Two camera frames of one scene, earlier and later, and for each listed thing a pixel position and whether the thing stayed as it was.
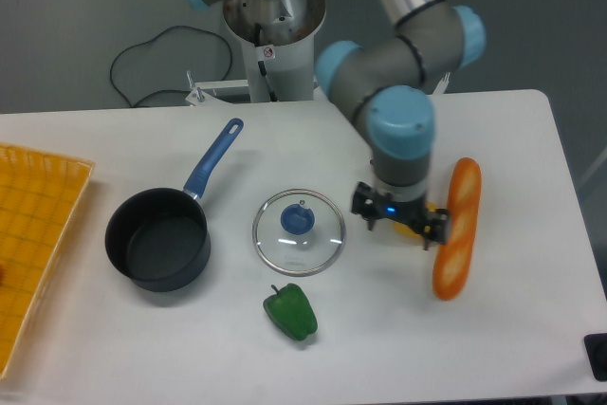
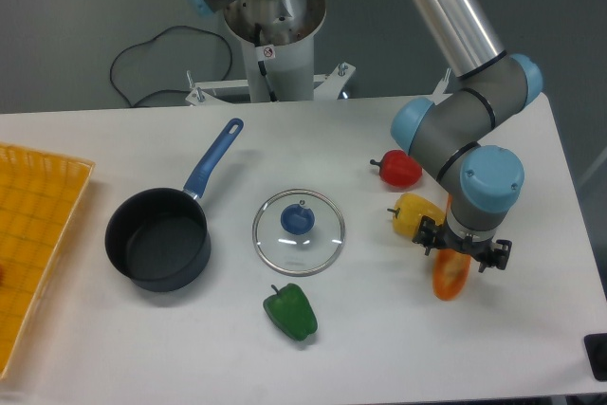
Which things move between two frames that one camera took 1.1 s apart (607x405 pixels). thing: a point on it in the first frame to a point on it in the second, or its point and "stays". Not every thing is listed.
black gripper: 370,204 to 478,250
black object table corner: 597,347 stays
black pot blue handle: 161,238 stays
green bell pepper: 290,310 stays
